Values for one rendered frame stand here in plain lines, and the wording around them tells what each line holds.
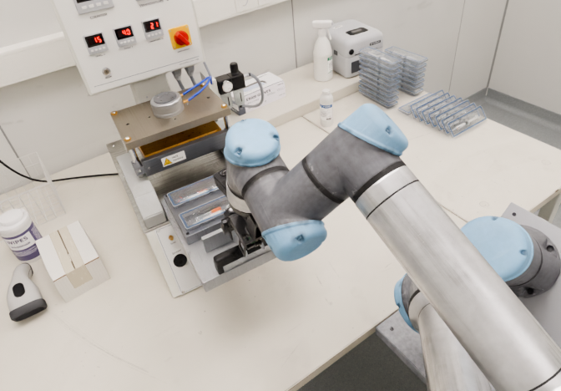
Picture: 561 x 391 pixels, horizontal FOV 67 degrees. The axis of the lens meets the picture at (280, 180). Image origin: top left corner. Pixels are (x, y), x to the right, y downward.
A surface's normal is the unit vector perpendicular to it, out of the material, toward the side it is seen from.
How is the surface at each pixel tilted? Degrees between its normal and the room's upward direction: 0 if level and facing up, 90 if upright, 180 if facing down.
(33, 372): 0
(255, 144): 20
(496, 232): 38
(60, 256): 1
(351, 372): 0
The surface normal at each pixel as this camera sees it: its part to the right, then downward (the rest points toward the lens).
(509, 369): -0.57, 0.06
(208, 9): 0.56, 0.48
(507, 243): -0.54, -0.33
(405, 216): -0.31, -0.18
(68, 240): -0.09, -0.76
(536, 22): -0.82, 0.41
